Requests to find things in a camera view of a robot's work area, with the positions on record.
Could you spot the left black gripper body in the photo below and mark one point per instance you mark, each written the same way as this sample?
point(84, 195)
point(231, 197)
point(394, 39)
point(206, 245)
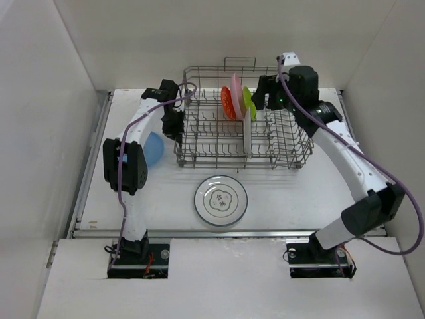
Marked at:
point(173, 123)

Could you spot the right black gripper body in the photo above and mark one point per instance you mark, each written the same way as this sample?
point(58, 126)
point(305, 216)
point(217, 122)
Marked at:
point(277, 99)

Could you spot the blue plastic plate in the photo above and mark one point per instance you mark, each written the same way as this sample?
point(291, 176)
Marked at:
point(153, 149)

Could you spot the white printed plate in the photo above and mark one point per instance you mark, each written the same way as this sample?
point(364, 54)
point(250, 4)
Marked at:
point(247, 138)

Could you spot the grey wire dish rack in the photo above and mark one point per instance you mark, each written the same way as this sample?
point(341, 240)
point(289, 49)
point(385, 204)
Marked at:
point(211, 140)

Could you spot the white ceramic plate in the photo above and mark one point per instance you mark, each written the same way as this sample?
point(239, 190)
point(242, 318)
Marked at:
point(220, 201)

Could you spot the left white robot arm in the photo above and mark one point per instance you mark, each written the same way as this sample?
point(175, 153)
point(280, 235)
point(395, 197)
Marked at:
point(124, 162)

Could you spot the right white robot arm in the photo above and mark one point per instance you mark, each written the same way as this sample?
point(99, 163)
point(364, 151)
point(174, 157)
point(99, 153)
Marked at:
point(376, 199)

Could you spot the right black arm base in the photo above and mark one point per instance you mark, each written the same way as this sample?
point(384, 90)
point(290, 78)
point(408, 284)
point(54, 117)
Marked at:
point(304, 264)

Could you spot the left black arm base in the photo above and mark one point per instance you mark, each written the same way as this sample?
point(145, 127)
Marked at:
point(155, 265)

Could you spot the green plastic plate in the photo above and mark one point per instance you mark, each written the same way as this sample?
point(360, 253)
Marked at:
point(250, 106)

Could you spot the pink plastic plate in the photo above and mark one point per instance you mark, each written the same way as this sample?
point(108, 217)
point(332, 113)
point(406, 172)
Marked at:
point(236, 95)

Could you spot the orange patterned plate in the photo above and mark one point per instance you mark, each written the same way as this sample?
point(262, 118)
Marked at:
point(227, 104)

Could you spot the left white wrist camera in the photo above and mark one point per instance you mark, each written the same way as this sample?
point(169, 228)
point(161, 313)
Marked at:
point(182, 95)

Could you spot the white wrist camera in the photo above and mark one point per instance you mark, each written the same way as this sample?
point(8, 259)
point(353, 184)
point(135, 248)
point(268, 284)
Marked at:
point(182, 95)
point(288, 60)

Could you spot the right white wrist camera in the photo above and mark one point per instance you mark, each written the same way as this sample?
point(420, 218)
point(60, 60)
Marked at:
point(288, 60)

